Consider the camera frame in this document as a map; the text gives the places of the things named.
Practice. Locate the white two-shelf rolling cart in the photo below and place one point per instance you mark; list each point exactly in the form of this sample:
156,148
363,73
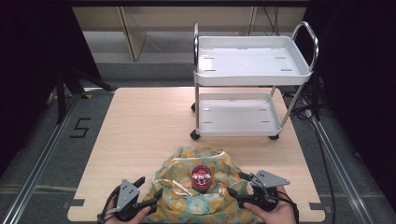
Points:
249,62

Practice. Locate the person's right hand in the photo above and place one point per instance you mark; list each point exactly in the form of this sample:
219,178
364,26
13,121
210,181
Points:
277,216

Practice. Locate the black metal stand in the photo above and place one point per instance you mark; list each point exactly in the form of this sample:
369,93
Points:
61,93

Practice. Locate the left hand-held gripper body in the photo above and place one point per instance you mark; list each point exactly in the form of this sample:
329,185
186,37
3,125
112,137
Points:
127,194

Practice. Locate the person's left hand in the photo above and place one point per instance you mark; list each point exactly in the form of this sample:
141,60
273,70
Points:
137,220

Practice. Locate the lemon print fabric bag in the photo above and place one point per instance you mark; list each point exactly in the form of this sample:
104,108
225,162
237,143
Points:
180,202

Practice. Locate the metal floor rail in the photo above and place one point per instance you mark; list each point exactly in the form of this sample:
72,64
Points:
339,174
37,169

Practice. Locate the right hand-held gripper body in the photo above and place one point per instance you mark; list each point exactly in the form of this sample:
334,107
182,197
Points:
267,179

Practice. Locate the red candy jar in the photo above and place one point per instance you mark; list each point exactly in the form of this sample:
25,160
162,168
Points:
201,179

